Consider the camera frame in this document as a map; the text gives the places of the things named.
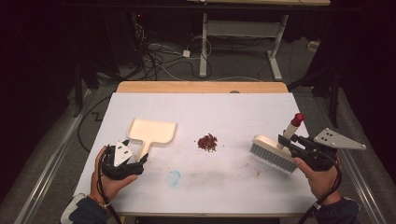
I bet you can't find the cream plastic dustpan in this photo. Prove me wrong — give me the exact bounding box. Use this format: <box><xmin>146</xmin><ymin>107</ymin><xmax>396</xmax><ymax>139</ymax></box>
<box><xmin>126</xmin><ymin>117</ymin><xmax>178</xmax><ymax>161</ymax></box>

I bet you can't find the black floor cable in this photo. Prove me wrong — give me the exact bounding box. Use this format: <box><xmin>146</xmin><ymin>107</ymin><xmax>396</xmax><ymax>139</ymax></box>
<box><xmin>77</xmin><ymin>95</ymin><xmax>112</xmax><ymax>154</ymax></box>

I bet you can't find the left hand-held gripper black cable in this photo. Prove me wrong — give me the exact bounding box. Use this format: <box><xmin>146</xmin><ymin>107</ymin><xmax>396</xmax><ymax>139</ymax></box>
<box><xmin>96</xmin><ymin>148</ymin><xmax>123</xmax><ymax>224</ymax></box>

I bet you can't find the white brush with red-tipped handle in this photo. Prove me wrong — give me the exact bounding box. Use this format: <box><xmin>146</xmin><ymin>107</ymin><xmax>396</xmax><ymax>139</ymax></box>
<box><xmin>249</xmin><ymin>112</ymin><xmax>306</xmax><ymax>175</ymax></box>

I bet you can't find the white power strip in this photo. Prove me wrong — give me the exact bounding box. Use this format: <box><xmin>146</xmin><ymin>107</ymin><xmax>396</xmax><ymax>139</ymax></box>
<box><xmin>307</xmin><ymin>40</ymin><xmax>321</xmax><ymax>53</ymax></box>

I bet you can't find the right hand-held gripper black cable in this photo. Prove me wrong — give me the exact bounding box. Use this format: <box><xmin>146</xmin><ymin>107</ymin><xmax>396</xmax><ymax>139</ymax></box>
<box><xmin>298</xmin><ymin>154</ymin><xmax>344</xmax><ymax>224</ymax></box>

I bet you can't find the desk with white legs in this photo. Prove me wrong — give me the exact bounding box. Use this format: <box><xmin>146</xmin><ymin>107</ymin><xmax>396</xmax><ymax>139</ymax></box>
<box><xmin>186</xmin><ymin>0</ymin><xmax>332</xmax><ymax>82</ymax></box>

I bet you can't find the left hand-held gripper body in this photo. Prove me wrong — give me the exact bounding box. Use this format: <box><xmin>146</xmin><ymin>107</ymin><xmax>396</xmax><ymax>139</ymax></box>
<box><xmin>101</xmin><ymin>140</ymin><xmax>146</xmax><ymax>181</ymax></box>

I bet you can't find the person's right hand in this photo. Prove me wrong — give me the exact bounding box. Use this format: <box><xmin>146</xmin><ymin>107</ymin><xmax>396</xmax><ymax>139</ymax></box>
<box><xmin>292</xmin><ymin>155</ymin><xmax>343</xmax><ymax>202</ymax></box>

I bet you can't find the pile of red green beans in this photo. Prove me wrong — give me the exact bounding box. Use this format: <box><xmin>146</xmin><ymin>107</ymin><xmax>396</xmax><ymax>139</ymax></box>
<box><xmin>196</xmin><ymin>133</ymin><xmax>219</xmax><ymax>153</ymax></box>

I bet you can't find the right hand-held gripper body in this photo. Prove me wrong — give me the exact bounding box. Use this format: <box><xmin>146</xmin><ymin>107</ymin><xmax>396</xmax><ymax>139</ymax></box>
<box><xmin>289</xmin><ymin>127</ymin><xmax>368</xmax><ymax>173</ymax></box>

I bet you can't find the black metal stand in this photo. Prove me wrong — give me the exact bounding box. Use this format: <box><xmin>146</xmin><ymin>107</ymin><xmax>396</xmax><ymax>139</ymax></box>
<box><xmin>287</xmin><ymin>60</ymin><xmax>342</xmax><ymax>129</ymax></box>
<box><xmin>70</xmin><ymin>60</ymin><xmax>104</xmax><ymax>119</ymax></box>

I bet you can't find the hand-held gripper black cable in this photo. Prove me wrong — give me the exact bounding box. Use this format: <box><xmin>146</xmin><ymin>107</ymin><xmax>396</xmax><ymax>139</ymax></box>
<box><xmin>298</xmin><ymin>154</ymin><xmax>344</xmax><ymax>224</ymax></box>
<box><xmin>96</xmin><ymin>148</ymin><xmax>123</xmax><ymax>224</ymax></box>

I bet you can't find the tangle of floor cables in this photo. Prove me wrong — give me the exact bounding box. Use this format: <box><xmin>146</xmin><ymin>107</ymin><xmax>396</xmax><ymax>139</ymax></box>
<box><xmin>130</xmin><ymin>12</ymin><xmax>213</xmax><ymax>82</ymax></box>

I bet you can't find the metal floor rail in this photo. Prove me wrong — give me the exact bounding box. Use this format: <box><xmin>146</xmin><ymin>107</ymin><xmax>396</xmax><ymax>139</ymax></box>
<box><xmin>12</xmin><ymin>89</ymin><xmax>92</xmax><ymax>224</ymax></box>
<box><xmin>338</xmin><ymin>148</ymin><xmax>389</xmax><ymax>224</ymax></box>

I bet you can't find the person's left hand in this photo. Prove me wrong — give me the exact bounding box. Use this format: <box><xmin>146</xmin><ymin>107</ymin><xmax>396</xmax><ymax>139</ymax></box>
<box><xmin>90</xmin><ymin>146</ymin><xmax>139</xmax><ymax>202</ymax></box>

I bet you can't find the beaded bracelet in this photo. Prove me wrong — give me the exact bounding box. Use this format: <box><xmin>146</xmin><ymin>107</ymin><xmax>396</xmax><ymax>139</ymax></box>
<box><xmin>87</xmin><ymin>194</ymin><xmax>112</xmax><ymax>210</ymax></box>

